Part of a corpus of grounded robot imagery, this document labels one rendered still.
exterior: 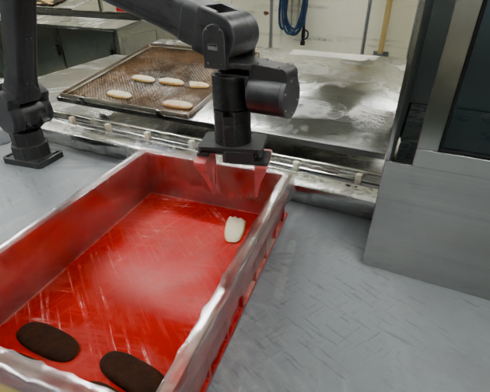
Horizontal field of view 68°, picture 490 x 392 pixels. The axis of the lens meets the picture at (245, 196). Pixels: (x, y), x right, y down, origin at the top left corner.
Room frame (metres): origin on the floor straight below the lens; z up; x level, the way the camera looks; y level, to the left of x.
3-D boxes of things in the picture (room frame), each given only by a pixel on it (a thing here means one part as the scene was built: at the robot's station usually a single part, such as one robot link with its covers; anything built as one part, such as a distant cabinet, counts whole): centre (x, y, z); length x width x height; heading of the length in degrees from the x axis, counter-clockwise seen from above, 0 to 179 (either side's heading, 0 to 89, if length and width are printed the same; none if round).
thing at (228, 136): (0.54, 0.02, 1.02); 0.10 x 0.07 x 0.07; 80
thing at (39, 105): (0.85, 0.53, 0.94); 0.09 x 0.05 x 0.10; 59
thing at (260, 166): (0.54, -0.01, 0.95); 0.07 x 0.07 x 0.09; 80
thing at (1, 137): (0.99, 0.70, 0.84); 0.08 x 0.08 x 0.11; 64
